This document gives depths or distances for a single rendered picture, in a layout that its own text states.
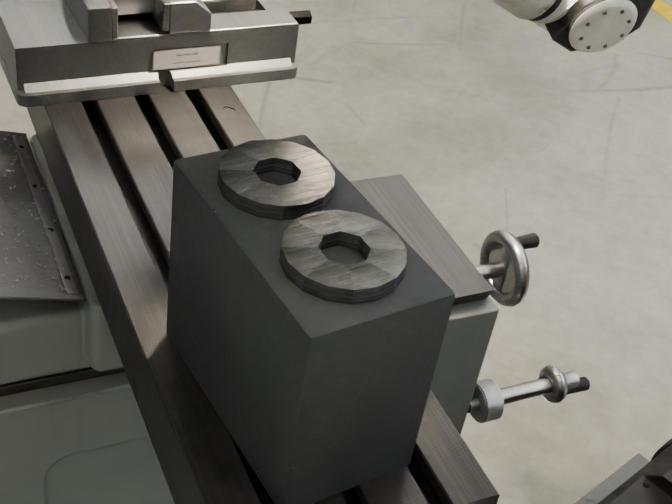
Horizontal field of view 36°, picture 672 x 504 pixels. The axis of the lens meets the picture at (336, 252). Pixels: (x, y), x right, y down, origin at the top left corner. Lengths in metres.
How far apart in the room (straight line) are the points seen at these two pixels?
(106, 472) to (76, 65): 0.49
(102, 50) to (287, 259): 0.59
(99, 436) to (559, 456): 1.21
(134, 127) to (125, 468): 0.42
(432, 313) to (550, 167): 2.38
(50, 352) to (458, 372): 0.57
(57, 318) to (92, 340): 0.04
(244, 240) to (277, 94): 2.45
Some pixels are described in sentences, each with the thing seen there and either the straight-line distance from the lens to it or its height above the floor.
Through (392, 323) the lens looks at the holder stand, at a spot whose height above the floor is 1.12.
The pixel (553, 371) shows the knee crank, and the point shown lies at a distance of 1.57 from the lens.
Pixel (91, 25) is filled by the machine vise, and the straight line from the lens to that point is 1.22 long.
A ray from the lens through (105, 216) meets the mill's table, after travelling 1.06.
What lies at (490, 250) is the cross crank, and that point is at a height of 0.65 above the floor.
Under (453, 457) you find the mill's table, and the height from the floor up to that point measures 0.94.
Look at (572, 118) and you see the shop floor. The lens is 3.38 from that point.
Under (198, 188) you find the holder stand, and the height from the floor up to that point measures 1.13.
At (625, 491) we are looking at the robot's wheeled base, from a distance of 1.39.
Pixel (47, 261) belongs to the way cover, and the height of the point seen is 0.87.
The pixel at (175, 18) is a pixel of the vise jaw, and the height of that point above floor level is 1.03.
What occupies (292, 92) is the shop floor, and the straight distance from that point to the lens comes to 3.20.
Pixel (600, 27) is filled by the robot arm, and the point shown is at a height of 1.12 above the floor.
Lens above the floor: 1.58
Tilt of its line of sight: 38 degrees down
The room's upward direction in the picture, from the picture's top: 10 degrees clockwise
